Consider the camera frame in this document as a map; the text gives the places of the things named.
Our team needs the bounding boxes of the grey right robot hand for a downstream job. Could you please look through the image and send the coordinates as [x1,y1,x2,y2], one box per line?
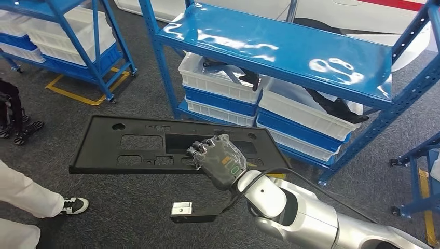
[186,134,248,191]

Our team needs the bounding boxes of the black plastic plate part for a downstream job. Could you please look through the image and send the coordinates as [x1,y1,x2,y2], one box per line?
[68,115,292,175]

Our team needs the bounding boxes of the black plastic trim part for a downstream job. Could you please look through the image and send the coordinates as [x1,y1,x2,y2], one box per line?
[304,87,369,125]
[202,58,260,92]

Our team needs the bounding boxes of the blue metal shelf rack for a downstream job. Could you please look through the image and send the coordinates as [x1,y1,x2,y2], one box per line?
[137,0,440,187]
[389,132,440,219]
[0,0,138,104]

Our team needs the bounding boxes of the yellow floor tape square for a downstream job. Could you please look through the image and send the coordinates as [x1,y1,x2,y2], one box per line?
[247,161,287,180]

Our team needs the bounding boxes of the yellow floor tape marking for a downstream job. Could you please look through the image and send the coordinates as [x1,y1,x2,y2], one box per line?
[417,168,440,248]
[45,67,131,106]

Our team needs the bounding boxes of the white car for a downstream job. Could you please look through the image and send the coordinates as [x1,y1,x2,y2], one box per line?
[113,0,440,72]

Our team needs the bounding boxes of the red barrier belt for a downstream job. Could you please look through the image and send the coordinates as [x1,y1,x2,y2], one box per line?
[357,0,427,12]

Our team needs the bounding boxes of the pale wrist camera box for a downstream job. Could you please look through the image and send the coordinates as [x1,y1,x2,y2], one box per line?
[171,202,193,216]

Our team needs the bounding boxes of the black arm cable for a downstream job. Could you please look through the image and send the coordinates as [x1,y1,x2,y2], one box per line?
[237,167,379,224]

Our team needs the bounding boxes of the chrome barrier post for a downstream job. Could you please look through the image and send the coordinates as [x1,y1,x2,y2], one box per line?
[286,0,298,23]

